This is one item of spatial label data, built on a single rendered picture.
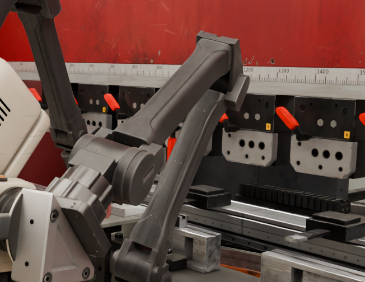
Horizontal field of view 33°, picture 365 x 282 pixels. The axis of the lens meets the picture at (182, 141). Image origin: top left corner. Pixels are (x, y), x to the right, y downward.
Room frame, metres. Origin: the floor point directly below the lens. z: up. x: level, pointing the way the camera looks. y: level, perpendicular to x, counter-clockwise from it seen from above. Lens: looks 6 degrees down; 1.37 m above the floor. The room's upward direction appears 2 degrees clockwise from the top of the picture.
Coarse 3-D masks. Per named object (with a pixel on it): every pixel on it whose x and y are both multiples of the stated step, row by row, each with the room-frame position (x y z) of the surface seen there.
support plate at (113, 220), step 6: (114, 204) 1.77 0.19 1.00; (126, 204) 1.77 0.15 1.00; (114, 216) 1.62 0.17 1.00; (132, 216) 1.62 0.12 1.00; (138, 216) 1.63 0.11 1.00; (102, 222) 1.54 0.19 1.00; (108, 222) 1.54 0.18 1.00; (114, 222) 1.55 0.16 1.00; (120, 222) 1.56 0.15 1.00; (126, 222) 1.57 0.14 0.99; (132, 222) 1.59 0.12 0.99
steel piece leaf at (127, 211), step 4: (112, 208) 1.63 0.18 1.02; (116, 208) 1.62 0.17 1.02; (120, 208) 1.61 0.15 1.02; (124, 208) 1.71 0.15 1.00; (128, 208) 1.71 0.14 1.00; (132, 208) 1.71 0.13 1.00; (136, 208) 1.72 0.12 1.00; (112, 212) 1.63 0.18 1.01; (116, 212) 1.62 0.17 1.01; (120, 212) 1.61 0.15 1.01; (124, 212) 1.60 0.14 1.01; (128, 212) 1.66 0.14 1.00; (132, 212) 1.66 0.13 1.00; (136, 212) 1.66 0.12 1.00; (140, 212) 1.67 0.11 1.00; (120, 216) 1.61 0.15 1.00; (124, 216) 1.60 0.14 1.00; (128, 216) 1.62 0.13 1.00
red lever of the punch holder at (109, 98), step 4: (104, 96) 1.78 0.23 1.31; (108, 96) 1.77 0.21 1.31; (112, 96) 1.78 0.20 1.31; (108, 100) 1.76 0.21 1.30; (112, 100) 1.76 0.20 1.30; (108, 104) 1.77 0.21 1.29; (112, 104) 1.75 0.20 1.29; (116, 104) 1.76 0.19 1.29; (112, 108) 1.75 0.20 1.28; (116, 108) 1.75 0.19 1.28; (116, 112) 1.74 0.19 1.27; (120, 112) 1.74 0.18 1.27; (116, 116) 1.73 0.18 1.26; (120, 116) 1.72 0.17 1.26; (124, 116) 1.73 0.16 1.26; (128, 116) 1.75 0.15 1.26
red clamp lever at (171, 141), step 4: (176, 128) 1.59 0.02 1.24; (180, 128) 1.61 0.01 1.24; (172, 132) 1.59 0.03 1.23; (172, 136) 1.59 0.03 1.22; (168, 140) 1.59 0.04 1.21; (172, 140) 1.58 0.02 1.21; (168, 144) 1.59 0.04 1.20; (172, 144) 1.58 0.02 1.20; (168, 148) 1.59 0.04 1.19; (168, 152) 1.59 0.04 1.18; (168, 156) 1.59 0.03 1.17
